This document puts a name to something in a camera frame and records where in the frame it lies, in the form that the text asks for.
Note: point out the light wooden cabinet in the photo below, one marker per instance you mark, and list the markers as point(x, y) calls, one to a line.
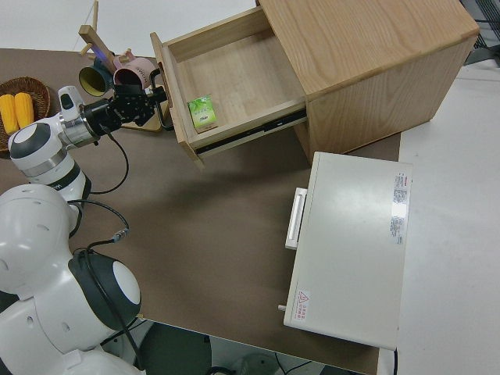
point(371, 58)

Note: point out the pink mug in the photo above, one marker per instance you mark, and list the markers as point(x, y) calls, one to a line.
point(134, 72)

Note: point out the green paper carton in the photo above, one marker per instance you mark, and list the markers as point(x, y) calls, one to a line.
point(202, 113)

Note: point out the white toaster oven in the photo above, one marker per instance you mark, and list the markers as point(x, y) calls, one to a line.
point(351, 242)

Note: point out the brown wicker basket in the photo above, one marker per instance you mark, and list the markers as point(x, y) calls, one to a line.
point(39, 88)

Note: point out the blue mug yellow inside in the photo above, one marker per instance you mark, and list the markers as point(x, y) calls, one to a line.
point(93, 80)

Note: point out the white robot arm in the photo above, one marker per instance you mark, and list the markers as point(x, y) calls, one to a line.
point(39, 218)

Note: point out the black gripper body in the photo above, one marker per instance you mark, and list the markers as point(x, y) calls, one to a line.
point(131, 105)

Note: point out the yellow corn cob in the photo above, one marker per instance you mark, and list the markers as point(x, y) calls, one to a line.
point(23, 109)
point(7, 113)

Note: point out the wooden mug rack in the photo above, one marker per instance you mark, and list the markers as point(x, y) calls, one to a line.
point(91, 37)

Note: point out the brown table mat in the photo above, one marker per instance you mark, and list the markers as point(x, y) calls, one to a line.
point(215, 218)

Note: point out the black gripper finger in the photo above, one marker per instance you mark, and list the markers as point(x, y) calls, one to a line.
point(157, 93)
point(154, 106)

